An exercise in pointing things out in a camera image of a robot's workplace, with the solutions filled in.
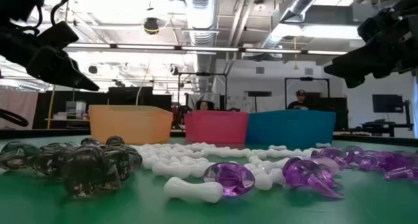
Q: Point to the green table mat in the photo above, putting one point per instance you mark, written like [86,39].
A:
[359,204]

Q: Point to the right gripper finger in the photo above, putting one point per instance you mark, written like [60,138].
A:
[355,81]
[359,64]

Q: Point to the pink plastic bin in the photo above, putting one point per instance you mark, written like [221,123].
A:
[215,127]

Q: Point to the black metal rig frame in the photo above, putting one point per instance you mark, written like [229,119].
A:
[202,74]
[307,78]

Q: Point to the black table frame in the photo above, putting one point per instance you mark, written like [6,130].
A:
[42,133]

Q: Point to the black computer monitor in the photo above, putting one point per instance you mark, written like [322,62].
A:
[387,103]

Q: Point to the black office desk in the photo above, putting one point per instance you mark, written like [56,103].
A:
[382,125]

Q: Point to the orange plastic bin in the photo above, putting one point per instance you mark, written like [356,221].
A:
[130,124]

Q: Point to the wooden shelf board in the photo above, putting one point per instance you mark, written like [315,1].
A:
[55,119]

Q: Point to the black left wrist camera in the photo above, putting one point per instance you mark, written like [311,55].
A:
[19,3]

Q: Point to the clear plastic storage box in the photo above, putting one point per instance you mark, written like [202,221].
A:
[75,107]

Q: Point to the blue plastic bin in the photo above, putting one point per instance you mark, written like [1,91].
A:
[290,129]

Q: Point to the long ceiling light rail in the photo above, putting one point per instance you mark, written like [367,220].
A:
[209,48]

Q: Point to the round black ceiling device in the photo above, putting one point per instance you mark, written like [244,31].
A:
[151,26]

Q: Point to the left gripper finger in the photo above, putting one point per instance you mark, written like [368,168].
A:
[58,77]
[62,62]

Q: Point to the black partition wall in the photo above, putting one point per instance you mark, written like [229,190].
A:
[130,98]

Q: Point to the pink curtain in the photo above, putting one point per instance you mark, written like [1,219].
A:
[19,101]

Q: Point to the black screen on stand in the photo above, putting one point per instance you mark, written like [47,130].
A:
[259,93]

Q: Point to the silver ceiling air duct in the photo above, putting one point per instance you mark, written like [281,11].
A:
[295,6]
[200,18]

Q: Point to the black monitor stand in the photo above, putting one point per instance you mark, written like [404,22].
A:
[408,113]

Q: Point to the person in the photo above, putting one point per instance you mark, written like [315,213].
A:
[204,105]
[298,100]

